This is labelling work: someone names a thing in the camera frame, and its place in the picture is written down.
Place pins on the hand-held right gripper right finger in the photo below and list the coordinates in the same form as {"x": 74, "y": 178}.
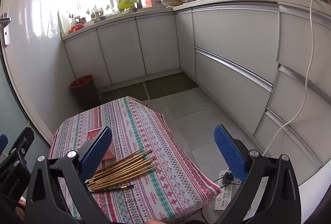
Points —
{"x": 227, "y": 151}

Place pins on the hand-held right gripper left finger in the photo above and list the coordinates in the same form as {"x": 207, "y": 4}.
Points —
{"x": 99, "y": 146}

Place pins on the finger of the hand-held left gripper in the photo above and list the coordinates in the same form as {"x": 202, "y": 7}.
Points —
{"x": 24, "y": 141}
{"x": 3, "y": 142}

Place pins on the pink perforated square holder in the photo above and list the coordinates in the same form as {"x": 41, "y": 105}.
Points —
{"x": 92, "y": 135}

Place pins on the bundle of wooden chopsticks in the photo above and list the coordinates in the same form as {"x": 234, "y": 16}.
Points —
{"x": 121, "y": 169}

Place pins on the black chopstick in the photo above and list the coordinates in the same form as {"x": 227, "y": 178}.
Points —
{"x": 113, "y": 188}

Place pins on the black charger plug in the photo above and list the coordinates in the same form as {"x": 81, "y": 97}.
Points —
{"x": 227, "y": 178}

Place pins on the white power strip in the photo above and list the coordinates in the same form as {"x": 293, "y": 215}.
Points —
{"x": 223, "y": 196}

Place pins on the patterned red green tablecloth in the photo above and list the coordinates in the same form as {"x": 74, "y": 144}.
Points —
{"x": 155, "y": 136}

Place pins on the red trash bin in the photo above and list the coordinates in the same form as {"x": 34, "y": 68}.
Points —
{"x": 84, "y": 89}

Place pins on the brown floor mat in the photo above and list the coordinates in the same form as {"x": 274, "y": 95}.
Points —
{"x": 124, "y": 92}
{"x": 170, "y": 84}

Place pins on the white cabinet under window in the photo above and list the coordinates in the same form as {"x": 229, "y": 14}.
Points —
{"x": 121, "y": 45}

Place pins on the white cabinet with drawers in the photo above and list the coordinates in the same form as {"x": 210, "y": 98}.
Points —
{"x": 232, "y": 40}

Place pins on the metal door latch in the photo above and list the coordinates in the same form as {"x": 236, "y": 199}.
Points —
{"x": 5, "y": 30}

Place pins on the white cutting board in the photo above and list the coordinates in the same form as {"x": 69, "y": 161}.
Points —
{"x": 64, "y": 23}

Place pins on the yellow green bag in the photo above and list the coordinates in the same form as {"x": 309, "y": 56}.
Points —
{"x": 126, "y": 1}

